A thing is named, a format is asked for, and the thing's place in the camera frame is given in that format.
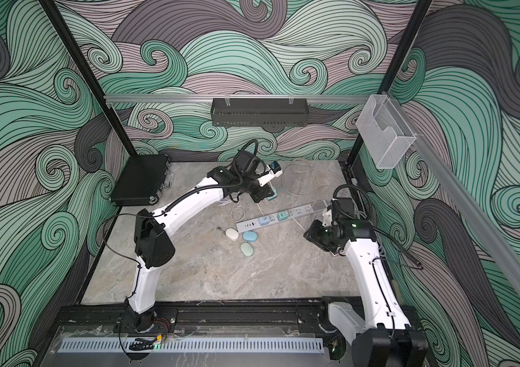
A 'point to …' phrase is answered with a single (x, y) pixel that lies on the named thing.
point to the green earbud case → (247, 249)
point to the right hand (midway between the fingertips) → (307, 236)
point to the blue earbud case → (250, 235)
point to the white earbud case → (232, 234)
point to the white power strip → (298, 212)
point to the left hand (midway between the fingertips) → (271, 186)
